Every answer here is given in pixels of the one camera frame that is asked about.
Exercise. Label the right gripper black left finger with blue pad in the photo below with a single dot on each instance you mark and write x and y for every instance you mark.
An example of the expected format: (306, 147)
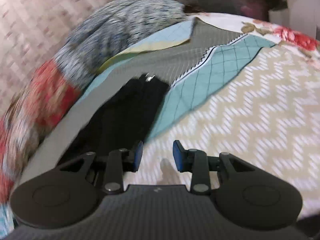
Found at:
(105, 173)

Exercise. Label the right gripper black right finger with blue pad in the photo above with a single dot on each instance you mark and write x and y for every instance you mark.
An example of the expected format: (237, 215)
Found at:
(200, 165)

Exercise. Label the black pants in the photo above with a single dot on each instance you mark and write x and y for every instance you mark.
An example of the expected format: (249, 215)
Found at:
(121, 121)

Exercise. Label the patterned bedsheet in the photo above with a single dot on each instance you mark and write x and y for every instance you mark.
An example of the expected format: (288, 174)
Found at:
(235, 87)

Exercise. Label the red floral patchwork quilt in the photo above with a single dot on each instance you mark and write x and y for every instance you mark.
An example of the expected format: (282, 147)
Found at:
(56, 85)

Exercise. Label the beige leaf pattern curtain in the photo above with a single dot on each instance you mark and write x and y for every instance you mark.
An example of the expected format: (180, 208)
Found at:
(32, 31)

